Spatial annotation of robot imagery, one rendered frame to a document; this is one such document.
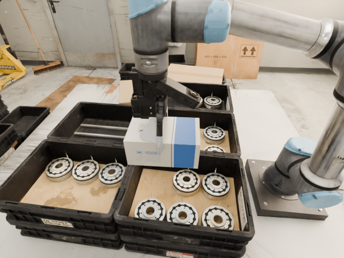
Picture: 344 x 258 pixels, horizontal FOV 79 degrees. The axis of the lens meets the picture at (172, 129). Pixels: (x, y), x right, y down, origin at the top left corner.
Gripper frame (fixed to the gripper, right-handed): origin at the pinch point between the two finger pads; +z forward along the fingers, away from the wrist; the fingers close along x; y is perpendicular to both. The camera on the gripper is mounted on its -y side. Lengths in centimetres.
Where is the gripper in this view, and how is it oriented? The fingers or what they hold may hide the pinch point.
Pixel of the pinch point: (164, 136)
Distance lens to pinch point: 60.0
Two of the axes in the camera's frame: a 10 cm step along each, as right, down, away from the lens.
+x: -0.7, 6.2, -7.8
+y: -10.0, -0.4, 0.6
